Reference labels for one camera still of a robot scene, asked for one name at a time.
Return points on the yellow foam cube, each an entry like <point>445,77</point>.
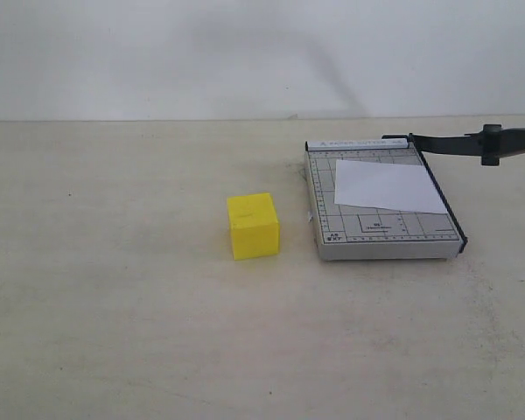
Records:
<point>253,226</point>

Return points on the black cutter blade arm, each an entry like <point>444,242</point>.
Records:
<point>491,144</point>

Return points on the white paper sheet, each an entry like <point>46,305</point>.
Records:
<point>400,187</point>

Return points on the grey paper cutter base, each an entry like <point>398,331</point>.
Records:
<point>353,233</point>

